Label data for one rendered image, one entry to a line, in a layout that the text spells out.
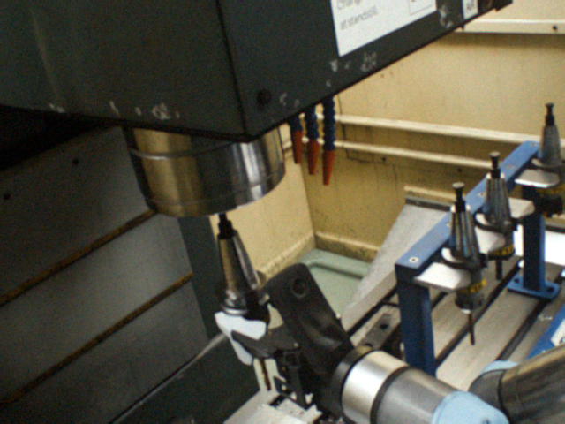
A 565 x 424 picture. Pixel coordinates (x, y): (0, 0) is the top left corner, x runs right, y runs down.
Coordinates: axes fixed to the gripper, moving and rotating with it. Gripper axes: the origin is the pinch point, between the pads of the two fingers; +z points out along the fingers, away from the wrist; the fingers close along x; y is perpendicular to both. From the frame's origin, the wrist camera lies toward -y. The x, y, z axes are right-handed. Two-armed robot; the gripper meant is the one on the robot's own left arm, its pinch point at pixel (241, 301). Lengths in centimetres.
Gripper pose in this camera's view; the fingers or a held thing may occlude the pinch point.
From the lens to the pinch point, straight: 81.5
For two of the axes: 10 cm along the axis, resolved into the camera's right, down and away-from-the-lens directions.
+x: 7.4, -4.2, 5.2
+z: -6.5, -2.4, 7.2
